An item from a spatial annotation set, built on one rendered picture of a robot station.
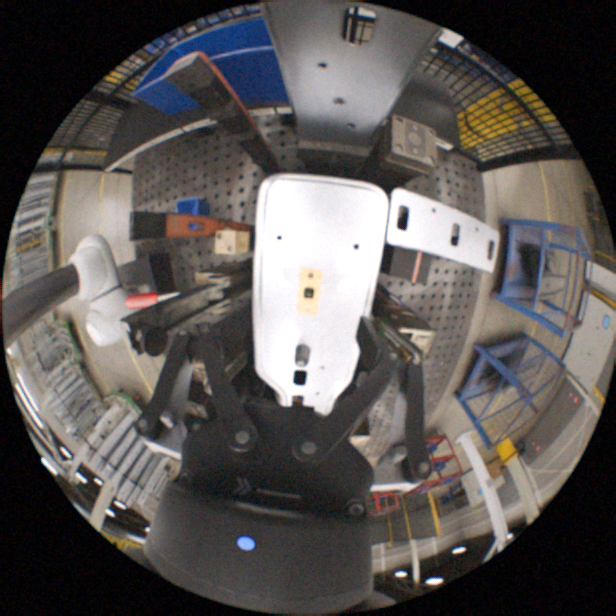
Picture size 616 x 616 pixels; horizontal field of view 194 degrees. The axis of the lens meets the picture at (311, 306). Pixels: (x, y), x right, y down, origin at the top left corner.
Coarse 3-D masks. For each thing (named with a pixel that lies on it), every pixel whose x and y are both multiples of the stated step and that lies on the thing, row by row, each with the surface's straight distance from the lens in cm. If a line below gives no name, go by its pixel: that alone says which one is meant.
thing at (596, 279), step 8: (592, 264) 783; (584, 272) 785; (592, 272) 780; (600, 272) 778; (608, 272) 778; (592, 280) 778; (600, 280) 775; (608, 280) 775; (600, 288) 884; (608, 288) 773
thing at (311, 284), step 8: (304, 272) 31; (312, 272) 30; (320, 272) 30; (304, 280) 31; (312, 280) 31; (320, 280) 31; (304, 288) 30; (312, 288) 31; (304, 296) 31; (312, 296) 30; (304, 304) 32; (312, 304) 32; (304, 312) 33; (312, 312) 32
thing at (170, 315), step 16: (208, 288) 26; (160, 304) 22; (176, 304) 22; (192, 304) 26; (208, 304) 28; (224, 304) 30; (128, 320) 20; (144, 320) 20; (160, 320) 23; (176, 320) 24; (192, 320) 25; (128, 336) 21; (144, 336) 18; (160, 336) 18; (144, 352) 21; (160, 352) 19
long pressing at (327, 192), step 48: (288, 192) 32; (336, 192) 32; (384, 192) 34; (288, 240) 31; (336, 240) 30; (384, 240) 33; (288, 288) 32; (336, 288) 31; (288, 336) 36; (336, 336) 35; (288, 384) 44; (336, 384) 43
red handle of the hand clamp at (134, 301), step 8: (128, 296) 32; (136, 296) 31; (144, 296) 31; (152, 296) 30; (160, 296) 30; (168, 296) 30; (208, 296) 29; (216, 296) 29; (128, 304) 32; (136, 304) 31; (144, 304) 31
